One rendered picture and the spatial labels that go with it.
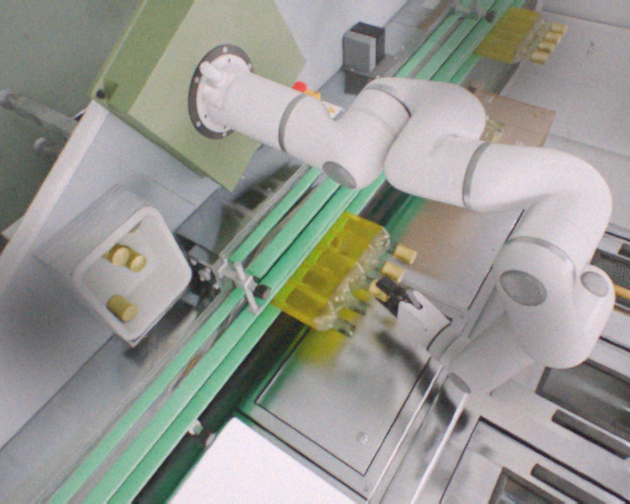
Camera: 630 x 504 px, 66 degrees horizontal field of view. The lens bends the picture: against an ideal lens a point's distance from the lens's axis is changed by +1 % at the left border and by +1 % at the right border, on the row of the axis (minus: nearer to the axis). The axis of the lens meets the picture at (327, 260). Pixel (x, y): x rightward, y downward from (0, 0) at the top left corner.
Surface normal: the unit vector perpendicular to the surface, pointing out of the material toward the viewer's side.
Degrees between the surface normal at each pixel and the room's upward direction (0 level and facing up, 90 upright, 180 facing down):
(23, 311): 0
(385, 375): 91
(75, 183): 0
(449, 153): 105
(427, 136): 94
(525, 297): 92
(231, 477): 90
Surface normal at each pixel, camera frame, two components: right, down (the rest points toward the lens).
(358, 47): -0.55, 0.70
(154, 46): -0.29, -0.22
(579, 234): 0.37, -0.26
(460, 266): -0.07, -0.58
